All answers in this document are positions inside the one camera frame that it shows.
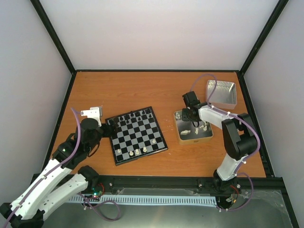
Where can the green lit circuit board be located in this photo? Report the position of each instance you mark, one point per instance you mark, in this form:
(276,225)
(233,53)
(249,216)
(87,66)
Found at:
(98,191)

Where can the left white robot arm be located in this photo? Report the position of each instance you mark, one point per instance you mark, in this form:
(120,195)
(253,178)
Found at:
(43,196)

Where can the light blue cable duct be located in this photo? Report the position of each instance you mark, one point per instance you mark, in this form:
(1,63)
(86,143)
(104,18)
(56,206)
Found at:
(144,200)

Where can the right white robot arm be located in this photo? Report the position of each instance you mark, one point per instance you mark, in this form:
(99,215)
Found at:
(239,136)

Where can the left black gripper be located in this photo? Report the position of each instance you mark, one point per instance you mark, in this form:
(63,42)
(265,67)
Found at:
(109,132)

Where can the black and silver chessboard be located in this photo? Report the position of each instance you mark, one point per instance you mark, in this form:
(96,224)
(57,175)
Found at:
(128,139)

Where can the black chess piece set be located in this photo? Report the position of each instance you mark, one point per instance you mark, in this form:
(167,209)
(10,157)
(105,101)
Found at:
(135,118)

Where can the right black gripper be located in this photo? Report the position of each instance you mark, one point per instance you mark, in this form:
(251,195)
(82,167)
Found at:
(185,118)

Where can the gold metal tin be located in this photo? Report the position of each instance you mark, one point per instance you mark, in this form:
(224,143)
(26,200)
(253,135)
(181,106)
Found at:
(192,133)

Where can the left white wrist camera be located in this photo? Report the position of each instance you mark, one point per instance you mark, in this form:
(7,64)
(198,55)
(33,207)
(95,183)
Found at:
(94,113)

